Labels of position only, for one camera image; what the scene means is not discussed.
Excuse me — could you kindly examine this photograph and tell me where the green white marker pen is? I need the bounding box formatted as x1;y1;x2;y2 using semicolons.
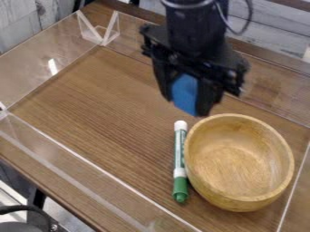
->
172;121;187;203

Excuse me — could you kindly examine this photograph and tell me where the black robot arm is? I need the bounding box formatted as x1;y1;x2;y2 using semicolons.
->
139;0;250;117

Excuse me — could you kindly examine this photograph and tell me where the black table leg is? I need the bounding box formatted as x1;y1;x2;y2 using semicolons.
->
32;188;46;209

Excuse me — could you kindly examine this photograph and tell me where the black cable lower left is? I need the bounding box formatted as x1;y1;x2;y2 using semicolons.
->
0;204;52;232

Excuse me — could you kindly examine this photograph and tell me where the brown wooden bowl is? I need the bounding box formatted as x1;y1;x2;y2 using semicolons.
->
185;113;294;212

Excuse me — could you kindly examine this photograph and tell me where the black metal bracket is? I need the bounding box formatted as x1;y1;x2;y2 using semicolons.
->
27;211;70;232

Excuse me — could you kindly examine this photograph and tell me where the blue foam block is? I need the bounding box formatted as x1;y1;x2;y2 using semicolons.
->
172;73;198;116

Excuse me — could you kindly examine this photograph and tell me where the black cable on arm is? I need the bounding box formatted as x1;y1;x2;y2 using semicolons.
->
215;0;254;36

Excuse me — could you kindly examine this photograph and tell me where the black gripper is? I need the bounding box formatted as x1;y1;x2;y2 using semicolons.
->
139;3;249;116

